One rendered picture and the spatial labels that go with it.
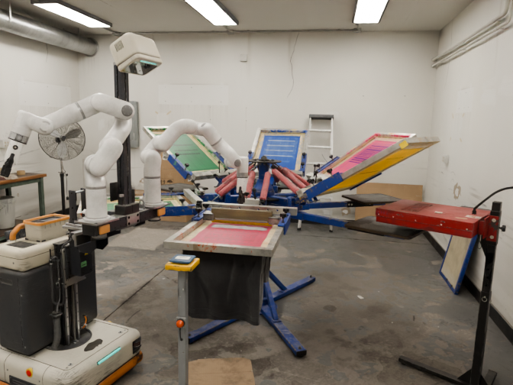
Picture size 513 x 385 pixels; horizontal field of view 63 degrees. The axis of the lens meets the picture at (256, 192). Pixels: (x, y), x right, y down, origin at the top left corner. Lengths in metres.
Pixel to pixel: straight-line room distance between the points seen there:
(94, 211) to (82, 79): 6.00
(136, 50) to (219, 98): 4.92
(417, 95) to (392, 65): 0.60
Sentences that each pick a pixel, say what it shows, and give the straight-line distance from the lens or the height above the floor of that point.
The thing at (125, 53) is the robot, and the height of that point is 1.93.
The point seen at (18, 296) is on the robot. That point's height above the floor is 0.65.
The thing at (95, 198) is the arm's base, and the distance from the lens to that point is 2.13.
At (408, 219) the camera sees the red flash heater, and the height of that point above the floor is 1.06.
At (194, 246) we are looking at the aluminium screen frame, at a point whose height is 0.98.
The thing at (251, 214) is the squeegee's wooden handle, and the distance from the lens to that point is 2.72.
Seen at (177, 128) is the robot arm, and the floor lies 1.58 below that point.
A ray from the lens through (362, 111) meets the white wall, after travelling 6.76.
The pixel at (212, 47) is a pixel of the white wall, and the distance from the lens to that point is 7.13.
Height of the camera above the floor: 1.62
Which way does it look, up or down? 10 degrees down
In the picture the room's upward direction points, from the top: 1 degrees clockwise
